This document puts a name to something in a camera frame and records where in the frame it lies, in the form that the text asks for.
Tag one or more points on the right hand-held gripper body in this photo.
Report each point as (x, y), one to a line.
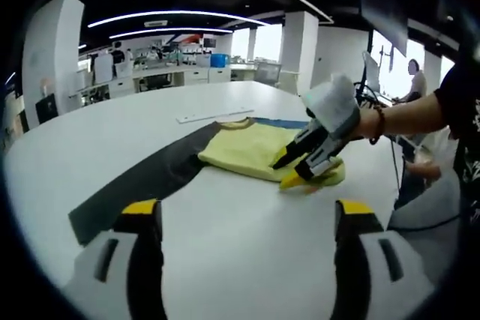
(335, 104)

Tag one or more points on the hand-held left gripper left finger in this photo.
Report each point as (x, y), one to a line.
(112, 282)

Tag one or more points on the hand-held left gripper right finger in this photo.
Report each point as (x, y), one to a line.
(371, 282)

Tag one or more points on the yellow garment with dark sleeves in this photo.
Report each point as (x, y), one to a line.
(243, 147)

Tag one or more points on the white template strip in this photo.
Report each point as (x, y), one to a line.
(213, 115)

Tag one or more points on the person's right hand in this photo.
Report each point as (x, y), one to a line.
(364, 125)

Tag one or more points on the narrow white pillar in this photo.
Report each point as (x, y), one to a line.
(300, 54)

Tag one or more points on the grey office chair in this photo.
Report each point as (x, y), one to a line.
(269, 72)

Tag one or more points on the black hanging screen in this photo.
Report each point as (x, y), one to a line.
(386, 9)

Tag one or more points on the blue bin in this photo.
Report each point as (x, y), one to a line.
(219, 61)

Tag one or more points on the long white ceiling light strip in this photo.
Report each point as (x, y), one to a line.
(176, 14)
(168, 31)

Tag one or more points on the black box at pillar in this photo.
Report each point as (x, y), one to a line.
(47, 109)

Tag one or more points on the wide white pillar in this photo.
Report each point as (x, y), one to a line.
(52, 57)

